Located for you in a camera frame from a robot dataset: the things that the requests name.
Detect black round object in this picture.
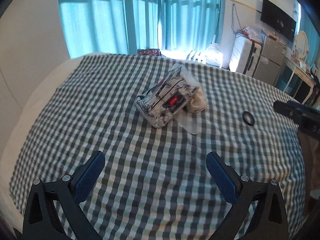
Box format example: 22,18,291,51
242,111,255,126

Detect white suitcase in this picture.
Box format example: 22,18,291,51
229,35,261,77

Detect cardboard box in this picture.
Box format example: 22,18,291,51
297,131,319,216

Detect wall television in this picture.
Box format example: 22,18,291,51
260,0,296,42

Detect white dressing table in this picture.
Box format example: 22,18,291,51
275,57,316,104

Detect teal curtain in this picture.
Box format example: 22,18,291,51
58,0,225,58

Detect beige cloth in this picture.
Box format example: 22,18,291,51
186,87,208,113

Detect grey mini fridge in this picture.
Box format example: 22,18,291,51
253,36,285,86

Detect checkered bed sheet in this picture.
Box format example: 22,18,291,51
9,54,305,239

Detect patterned bag on floor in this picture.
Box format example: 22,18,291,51
137,48,162,57

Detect clear plastic strip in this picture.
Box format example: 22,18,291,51
174,109,200,134

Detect oval mirror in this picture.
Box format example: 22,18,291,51
294,30,309,60

